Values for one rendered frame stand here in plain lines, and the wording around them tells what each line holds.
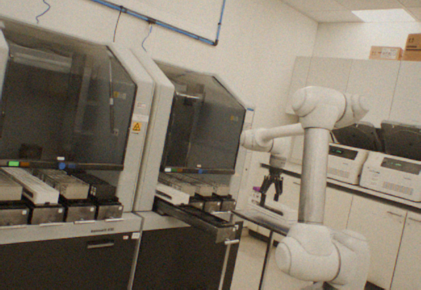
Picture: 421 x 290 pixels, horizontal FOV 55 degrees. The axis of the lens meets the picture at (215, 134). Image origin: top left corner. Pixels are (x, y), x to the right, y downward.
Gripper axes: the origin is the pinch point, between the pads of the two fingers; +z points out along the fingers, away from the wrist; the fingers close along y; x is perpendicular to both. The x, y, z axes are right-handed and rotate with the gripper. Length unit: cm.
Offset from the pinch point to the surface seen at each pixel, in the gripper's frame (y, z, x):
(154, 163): -51, -9, 41
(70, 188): -98, 4, 35
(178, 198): -40.3, 6.7, 28.1
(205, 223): -41.5, 11.3, 1.6
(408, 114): 221, -78, 36
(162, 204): -45, 12, 35
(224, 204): 3.2, 12.8, 37.2
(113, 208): -77, 12, 30
